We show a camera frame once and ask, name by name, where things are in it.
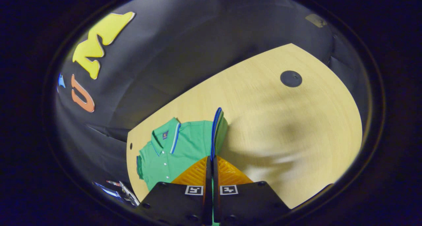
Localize black backdrop cloth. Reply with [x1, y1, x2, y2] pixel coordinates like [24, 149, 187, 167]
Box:
[54, 0, 370, 200]

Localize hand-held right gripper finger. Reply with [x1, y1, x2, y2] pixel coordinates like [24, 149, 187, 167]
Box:
[213, 155, 290, 226]
[134, 156, 213, 226]

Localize black round table grommet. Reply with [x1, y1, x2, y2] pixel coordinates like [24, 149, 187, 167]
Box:
[280, 71, 303, 88]

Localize green T-shirt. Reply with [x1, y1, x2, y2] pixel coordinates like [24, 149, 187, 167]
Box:
[136, 107, 228, 192]

